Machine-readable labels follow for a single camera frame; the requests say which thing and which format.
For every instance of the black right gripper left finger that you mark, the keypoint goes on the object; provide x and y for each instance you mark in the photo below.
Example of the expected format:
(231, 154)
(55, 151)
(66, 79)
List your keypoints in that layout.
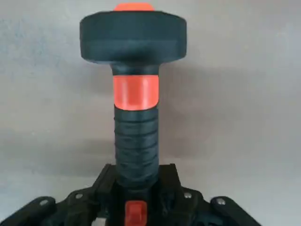
(77, 207)

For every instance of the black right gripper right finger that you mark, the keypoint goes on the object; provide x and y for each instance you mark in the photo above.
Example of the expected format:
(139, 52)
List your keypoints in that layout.
(188, 207)

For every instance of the black orange barcode scanner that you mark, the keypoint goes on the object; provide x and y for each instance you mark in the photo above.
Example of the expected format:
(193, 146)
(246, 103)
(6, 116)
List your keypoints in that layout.
(136, 141)

